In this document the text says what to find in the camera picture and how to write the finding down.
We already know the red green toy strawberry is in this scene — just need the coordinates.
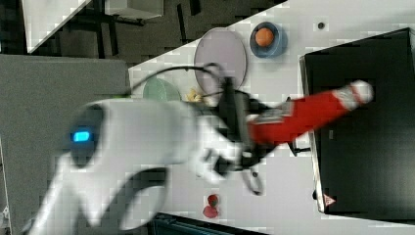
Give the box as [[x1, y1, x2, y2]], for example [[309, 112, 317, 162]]
[[203, 206, 218, 218]]

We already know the orange toy fruit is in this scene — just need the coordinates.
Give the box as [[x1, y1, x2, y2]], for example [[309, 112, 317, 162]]
[[254, 27, 274, 47]]

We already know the blue metal frame rail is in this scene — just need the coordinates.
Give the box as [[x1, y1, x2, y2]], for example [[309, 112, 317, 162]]
[[147, 212, 267, 235]]

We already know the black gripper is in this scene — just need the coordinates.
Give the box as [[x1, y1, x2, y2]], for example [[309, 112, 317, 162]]
[[214, 77, 275, 170]]

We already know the peeled toy banana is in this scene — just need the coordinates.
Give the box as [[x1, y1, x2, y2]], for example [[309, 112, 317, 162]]
[[186, 88, 208, 104]]

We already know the green oval colander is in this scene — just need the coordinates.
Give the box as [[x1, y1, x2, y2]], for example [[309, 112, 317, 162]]
[[143, 78, 181, 102]]

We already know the silver toaster oven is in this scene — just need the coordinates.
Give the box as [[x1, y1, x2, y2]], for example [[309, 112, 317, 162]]
[[300, 28, 415, 224]]

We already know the red ketchup bottle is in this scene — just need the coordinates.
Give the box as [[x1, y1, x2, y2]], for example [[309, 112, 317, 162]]
[[249, 80, 374, 146]]

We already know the blue bowl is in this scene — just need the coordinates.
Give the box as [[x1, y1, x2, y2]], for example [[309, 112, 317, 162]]
[[250, 22, 288, 58]]

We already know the purple round plate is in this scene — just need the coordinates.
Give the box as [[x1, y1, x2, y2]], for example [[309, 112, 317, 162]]
[[194, 27, 248, 89]]

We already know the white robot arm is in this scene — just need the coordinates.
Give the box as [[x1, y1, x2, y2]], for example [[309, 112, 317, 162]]
[[23, 88, 270, 235]]

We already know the dark red toy strawberry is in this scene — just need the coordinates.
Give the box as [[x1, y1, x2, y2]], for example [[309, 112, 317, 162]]
[[207, 194, 219, 207]]

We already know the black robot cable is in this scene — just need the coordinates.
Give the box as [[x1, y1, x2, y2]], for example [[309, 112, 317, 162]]
[[128, 63, 265, 197]]

